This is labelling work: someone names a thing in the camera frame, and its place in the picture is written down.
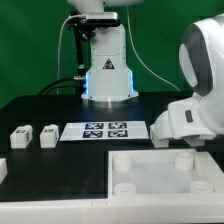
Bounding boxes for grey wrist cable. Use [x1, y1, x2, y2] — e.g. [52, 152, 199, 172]
[125, 5, 182, 92]

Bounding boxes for white square table top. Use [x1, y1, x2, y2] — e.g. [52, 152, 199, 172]
[108, 149, 224, 198]

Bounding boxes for AprilTag marker sheet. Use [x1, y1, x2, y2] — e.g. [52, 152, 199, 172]
[60, 121, 149, 141]

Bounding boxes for white front fence rail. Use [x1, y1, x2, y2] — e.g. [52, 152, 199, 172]
[0, 201, 224, 224]

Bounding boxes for black base cables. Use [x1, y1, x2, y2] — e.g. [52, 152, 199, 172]
[37, 77, 86, 96]

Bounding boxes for grey camera on stand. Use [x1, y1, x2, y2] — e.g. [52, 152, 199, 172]
[86, 12, 120, 27]

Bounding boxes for black camera stand pole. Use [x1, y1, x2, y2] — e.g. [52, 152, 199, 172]
[66, 13, 95, 83]

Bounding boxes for white left fence block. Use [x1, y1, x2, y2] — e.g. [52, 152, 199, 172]
[0, 158, 8, 184]

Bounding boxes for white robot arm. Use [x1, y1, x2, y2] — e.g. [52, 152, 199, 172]
[67, 0, 224, 147]

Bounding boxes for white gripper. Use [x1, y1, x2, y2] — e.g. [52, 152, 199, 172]
[153, 95, 216, 147]

